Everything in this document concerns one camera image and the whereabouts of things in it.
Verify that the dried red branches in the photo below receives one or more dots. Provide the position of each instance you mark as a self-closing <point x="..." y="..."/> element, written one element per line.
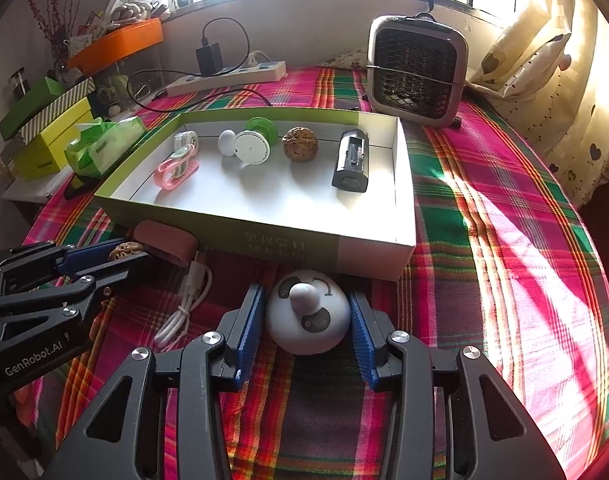
<point x="52" y="15"/>

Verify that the small desktop fan heater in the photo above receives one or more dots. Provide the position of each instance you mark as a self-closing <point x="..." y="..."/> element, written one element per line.
<point x="417" y="72"/>

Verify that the brown walnut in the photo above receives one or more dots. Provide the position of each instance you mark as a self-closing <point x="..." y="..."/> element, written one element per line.
<point x="299" y="143"/>
<point x="127" y="251"/>

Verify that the orange plastic tray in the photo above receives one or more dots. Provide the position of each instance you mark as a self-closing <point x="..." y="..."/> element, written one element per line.
<point x="117" y="42"/>

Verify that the black charger plug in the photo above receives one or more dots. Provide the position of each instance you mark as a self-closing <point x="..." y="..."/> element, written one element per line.
<point x="209" y="58"/>

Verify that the plaid tablecloth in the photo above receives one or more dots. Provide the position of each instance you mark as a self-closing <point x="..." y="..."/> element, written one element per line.
<point x="484" y="260"/>

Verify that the white shelf board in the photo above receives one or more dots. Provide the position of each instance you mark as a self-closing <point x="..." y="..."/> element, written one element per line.
<point x="29" y="190"/>

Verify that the white plastic bag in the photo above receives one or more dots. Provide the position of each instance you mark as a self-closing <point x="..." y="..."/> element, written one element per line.
<point x="129" y="0"/>

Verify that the green and white round gadget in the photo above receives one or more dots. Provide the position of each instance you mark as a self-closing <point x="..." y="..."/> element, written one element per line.
<point x="254" y="143"/>

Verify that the green and white cardboard box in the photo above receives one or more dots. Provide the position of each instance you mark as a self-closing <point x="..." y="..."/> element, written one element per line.
<point x="264" y="195"/>

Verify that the white power strip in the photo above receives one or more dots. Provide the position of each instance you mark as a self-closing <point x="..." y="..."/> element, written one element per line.
<point x="229" y="77"/>

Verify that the small white tape roll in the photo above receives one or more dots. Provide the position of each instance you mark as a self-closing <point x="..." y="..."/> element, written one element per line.
<point x="187" y="142"/>

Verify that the pink and green clip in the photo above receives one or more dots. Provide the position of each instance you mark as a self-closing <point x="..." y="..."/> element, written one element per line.
<point x="177" y="167"/>

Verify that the white egg-shaped ball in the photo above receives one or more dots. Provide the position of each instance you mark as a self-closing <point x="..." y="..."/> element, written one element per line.
<point x="227" y="142"/>

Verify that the white round panda toy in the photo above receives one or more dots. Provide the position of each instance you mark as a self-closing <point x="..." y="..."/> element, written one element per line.
<point x="307" y="320"/>

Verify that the cream heart-print curtain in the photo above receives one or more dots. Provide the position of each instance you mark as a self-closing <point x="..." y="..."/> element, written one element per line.
<point x="579" y="85"/>

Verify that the black and silver device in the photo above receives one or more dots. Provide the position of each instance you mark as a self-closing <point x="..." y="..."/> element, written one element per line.
<point x="352" y="160"/>

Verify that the green tissue pack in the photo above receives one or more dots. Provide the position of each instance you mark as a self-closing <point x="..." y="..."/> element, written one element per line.
<point x="102" y="147"/>

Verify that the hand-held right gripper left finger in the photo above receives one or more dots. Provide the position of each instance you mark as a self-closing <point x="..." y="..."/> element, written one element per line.
<point x="249" y="337"/>

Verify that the cream pillow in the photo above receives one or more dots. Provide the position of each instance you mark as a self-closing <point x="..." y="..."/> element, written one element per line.
<point x="524" y="60"/>

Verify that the striped cardboard box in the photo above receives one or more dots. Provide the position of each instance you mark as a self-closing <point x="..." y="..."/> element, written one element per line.
<point x="59" y="105"/>

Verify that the green labelled bottle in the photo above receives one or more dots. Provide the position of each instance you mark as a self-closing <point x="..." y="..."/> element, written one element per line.
<point x="104" y="94"/>

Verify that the pink rounded case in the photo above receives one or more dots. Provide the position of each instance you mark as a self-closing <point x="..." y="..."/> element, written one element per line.
<point x="168" y="242"/>

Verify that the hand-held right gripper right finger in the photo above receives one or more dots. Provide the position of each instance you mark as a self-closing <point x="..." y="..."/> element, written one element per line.
<point x="362" y="340"/>

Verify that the floral cream cloth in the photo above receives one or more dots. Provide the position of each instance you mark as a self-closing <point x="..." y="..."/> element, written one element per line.
<point x="344" y="59"/>

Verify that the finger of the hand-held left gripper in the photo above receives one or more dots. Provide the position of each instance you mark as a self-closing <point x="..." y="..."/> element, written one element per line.
<point x="112" y="262"/>
<point x="129" y="265"/>

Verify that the yellow-green cardboard box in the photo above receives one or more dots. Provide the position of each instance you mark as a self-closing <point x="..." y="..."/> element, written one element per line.
<point x="52" y="147"/>

